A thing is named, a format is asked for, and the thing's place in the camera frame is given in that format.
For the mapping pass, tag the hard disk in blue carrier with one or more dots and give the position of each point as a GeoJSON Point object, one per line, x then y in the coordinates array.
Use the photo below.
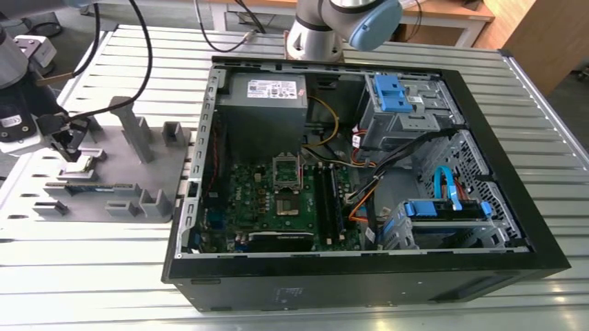
{"type": "Point", "coordinates": [460, 210]}

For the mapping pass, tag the black RAM slot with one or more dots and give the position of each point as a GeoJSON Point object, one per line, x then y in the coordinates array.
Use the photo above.
{"type": "Point", "coordinates": [327, 203]}
{"type": "Point", "coordinates": [334, 203]}
{"type": "Point", "coordinates": [322, 203]}

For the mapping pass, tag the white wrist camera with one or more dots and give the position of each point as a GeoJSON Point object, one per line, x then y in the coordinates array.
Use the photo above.
{"type": "Point", "coordinates": [20, 146]}

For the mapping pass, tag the black graphics card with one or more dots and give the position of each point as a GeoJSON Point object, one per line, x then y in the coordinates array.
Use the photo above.
{"type": "Point", "coordinates": [281, 242]}

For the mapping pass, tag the silver optical drive bay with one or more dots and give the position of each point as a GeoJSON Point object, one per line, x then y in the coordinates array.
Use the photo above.
{"type": "Point", "coordinates": [423, 120]}

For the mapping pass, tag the blue drive bay latch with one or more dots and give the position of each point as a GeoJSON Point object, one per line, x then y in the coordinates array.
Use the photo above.
{"type": "Point", "coordinates": [391, 89]}

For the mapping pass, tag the small wrist electronics box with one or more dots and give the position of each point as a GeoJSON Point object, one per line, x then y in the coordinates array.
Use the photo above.
{"type": "Point", "coordinates": [36, 51]}

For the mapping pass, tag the empty blue disk carrier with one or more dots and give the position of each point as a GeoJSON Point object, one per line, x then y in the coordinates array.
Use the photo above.
{"type": "Point", "coordinates": [391, 227]}

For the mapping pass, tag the grey parts rack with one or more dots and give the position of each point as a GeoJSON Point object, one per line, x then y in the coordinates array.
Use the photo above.
{"type": "Point", "coordinates": [115, 165]}

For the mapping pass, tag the metal locking lever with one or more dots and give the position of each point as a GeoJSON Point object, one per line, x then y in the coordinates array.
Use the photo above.
{"type": "Point", "coordinates": [303, 174]}

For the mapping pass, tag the wooden cabinet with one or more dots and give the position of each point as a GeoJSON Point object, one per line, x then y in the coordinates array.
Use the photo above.
{"type": "Point", "coordinates": [542, 41]}

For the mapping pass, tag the white desk with wooden top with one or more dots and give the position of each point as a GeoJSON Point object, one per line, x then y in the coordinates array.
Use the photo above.
{"type": "Point", "coordinates": [460, 12]}

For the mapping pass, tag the black PC case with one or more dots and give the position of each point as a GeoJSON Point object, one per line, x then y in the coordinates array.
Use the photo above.
{"type": "Point", "coordinates": [367, 279]}

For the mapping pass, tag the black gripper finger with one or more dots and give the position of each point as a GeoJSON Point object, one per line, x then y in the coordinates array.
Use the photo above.
{"type": "Point", "coordinates": [80, 132]}
{"type": "Point", "coordinates": [64, 146]}

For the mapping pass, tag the silver disk bay cage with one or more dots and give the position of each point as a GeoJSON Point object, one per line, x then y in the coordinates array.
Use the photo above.
{"type": "Point", "coordinates": [497, 234]}

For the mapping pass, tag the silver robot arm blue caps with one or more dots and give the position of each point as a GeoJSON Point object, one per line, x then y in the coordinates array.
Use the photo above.
{"type": "Point", "coordinates": [317, 34]}

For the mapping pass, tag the green motherboard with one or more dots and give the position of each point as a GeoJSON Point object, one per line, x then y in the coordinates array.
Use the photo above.
{"type": "Point", "coordinates": [249, 207]}

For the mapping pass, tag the grey power supply unit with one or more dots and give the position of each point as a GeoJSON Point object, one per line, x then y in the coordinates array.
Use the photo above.
{"type": "Point", "coordinates": [239, 89]}

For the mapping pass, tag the silver topped CPU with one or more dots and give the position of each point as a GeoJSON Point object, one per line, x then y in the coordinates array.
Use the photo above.
{"type": "Point", "coordinates": [82, 166]}

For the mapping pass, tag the dark green RAM stick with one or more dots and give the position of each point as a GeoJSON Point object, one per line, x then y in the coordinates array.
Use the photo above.
{"type": "Point", "coordinates": [87, 188]}

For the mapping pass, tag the CPU socket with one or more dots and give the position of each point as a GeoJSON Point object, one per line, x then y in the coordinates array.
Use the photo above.
{"type": "Point", "coordinates": [290, 204]}

